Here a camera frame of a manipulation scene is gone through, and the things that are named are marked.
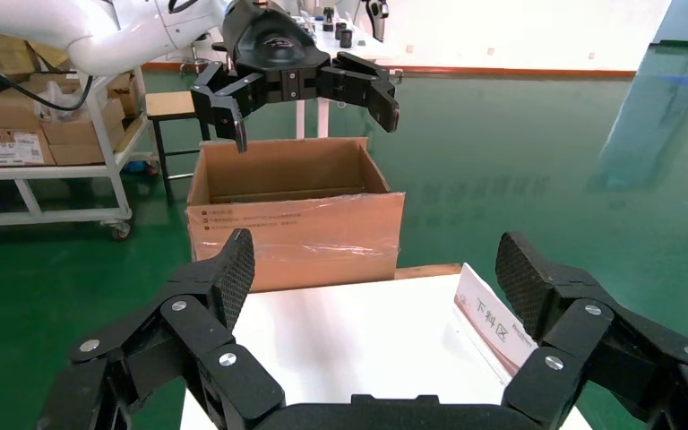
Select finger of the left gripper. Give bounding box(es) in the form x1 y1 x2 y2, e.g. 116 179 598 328
189 61 268 154
320 51 400 133

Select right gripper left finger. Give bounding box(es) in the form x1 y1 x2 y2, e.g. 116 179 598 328
35 228 288 430

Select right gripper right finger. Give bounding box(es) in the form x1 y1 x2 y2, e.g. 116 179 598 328
494 231 688 430

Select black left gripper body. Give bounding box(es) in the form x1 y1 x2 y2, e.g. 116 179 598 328
220 0 331 103

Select large open cardboard box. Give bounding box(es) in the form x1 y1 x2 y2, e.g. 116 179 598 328
186 137 407 294

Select plain brown cardboard box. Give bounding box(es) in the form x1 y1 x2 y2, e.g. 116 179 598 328
49 141 126 167
0 89 55 129
41 98 126 147

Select cardboard box with white labels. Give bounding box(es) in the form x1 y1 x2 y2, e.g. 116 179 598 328
0 125 58 168

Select white table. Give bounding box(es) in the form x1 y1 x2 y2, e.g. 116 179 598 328
293 0 401 141

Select wooden stool with black legs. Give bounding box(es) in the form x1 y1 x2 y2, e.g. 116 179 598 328
144 90 212 207

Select acrylic sign with Chinese text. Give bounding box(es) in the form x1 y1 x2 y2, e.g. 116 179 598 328
453 262 540 381

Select white plastic bag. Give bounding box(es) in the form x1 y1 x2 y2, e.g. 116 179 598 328
35 80 93 124

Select white pipe frame cart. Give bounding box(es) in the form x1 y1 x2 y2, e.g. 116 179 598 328
0 68 159 242

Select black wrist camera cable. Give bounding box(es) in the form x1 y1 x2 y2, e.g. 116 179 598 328
0 52 95 114

